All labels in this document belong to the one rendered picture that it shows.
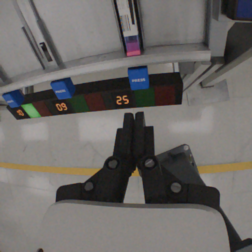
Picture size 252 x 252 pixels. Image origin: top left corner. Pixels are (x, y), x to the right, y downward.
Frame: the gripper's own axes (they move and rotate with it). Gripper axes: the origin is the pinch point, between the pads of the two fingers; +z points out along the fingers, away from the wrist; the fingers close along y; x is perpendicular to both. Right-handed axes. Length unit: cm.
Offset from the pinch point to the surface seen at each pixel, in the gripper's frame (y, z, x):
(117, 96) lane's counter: -3.8, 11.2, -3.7
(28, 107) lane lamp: -21.7, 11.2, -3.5
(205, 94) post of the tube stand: 31, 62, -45
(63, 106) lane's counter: -13.7, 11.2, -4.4
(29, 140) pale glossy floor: -93, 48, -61
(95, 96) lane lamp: -7.3, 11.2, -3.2
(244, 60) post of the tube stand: 29.8, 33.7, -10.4
